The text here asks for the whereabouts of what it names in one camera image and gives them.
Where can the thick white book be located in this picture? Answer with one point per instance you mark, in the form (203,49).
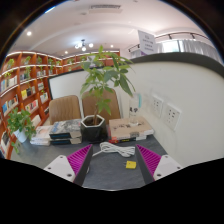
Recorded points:
(41,131)

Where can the recessed ceiling spot lights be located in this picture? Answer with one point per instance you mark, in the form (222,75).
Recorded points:
(29,33)

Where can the large beige book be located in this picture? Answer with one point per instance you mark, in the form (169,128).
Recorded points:
(123,128)

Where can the yellow charger block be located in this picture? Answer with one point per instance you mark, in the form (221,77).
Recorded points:
(131,164)

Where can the white wall socket plate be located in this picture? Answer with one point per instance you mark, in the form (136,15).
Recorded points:
(172,116)
(156,105)

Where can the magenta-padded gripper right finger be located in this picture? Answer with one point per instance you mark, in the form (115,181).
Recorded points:
(168,166)

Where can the thin white book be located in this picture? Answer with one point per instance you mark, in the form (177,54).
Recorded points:
(40,142)

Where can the white paper sign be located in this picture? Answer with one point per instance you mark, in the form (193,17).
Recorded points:
(146,42)

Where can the trailing plant in white pot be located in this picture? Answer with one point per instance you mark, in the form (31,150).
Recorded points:
(20,135)

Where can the white black-framed partition panel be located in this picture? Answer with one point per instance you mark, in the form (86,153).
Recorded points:
(65,85)

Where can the clear plastic bottle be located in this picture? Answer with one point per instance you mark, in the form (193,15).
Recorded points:
(134,108)

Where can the tan upholstered chair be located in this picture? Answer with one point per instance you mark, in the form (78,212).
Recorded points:
(114,108)
(65,108)

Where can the red and black book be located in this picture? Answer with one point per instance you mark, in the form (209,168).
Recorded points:
(130,139)

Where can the white window curtain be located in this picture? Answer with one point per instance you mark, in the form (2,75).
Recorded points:
(186,46)

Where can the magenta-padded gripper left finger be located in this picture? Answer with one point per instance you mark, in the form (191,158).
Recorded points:
(58,166)

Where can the thin dark blue book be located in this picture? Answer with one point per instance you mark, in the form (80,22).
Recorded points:
(65,141)

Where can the tall plant in black pot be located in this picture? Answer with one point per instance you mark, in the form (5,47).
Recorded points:
(93,131)

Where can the ceiling chandelier lamp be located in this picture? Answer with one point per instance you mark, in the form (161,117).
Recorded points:
(82,45)

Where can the orange wooden bookshelf unit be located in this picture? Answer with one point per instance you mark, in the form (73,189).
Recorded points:
(20,88)

